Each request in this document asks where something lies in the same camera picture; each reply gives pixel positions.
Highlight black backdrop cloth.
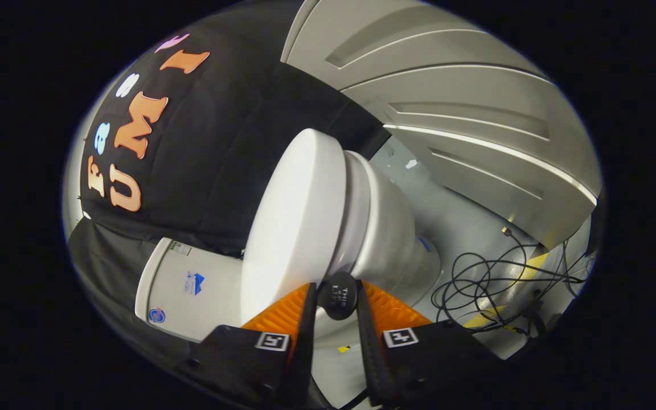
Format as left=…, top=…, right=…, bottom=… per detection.
left=66, top=11, right=391, bottom=365

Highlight white toilet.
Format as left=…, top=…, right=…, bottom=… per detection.
left=136, top=149, right=441, bottom=349

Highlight black round lid knob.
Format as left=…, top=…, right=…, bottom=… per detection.
left=318, top=272, right=358, bottom=321

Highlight black cables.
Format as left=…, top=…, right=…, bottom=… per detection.
left=432, top=227, right=591, bottom=337

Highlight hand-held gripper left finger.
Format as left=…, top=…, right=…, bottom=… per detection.
left=180, top=282, right=320, bottom=410

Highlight white toilet lid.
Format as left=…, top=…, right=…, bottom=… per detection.
left=241, top=128, right=347, bottom=328

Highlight white cabinet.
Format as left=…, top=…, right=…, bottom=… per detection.
left=281, top=0, right=602, bottom=248

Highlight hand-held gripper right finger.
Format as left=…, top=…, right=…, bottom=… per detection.
left=355, top=279, right=511, bottom=408

